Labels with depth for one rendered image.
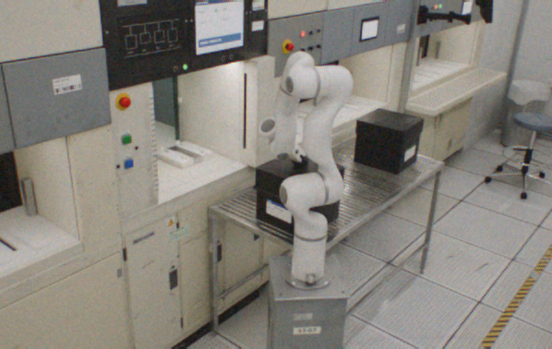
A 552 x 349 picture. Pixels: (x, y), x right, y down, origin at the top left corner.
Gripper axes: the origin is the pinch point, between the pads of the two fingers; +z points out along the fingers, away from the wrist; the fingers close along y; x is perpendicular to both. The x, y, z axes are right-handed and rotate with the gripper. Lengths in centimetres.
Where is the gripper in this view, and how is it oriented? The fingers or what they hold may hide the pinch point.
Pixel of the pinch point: (299, 162)
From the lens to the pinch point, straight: 240.5
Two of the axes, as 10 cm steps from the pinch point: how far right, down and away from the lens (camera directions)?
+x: -4.8, 8.5, -2.1
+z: 4.2, 4.3, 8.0
